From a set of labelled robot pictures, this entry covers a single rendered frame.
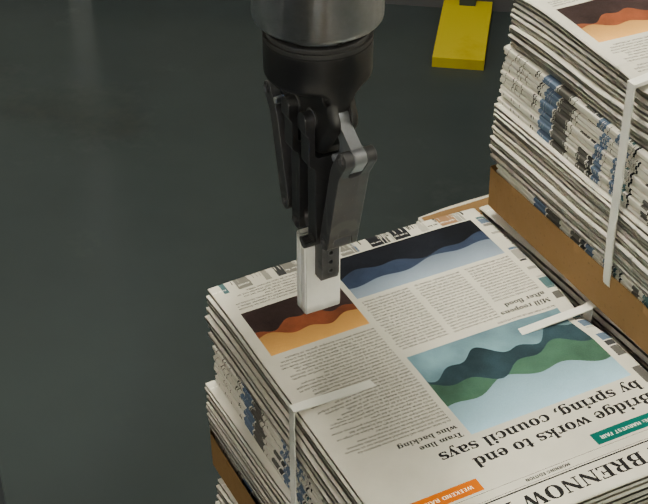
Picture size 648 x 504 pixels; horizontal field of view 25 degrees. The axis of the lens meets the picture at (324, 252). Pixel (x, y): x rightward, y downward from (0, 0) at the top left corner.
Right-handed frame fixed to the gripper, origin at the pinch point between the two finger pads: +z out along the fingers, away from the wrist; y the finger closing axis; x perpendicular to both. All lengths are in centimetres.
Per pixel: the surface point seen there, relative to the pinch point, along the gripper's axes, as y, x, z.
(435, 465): -10.7, -4.4, 13.2
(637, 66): 0.2, -28.4, -9.9
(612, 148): 0.1, -26.9, -2.9
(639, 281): -6.1, -26.3, 6.3
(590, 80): 4.4, -27.3, -6.9
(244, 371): 9.7, 2.2, 16.5
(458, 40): 180, -130, 93
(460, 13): 192, -138, 93
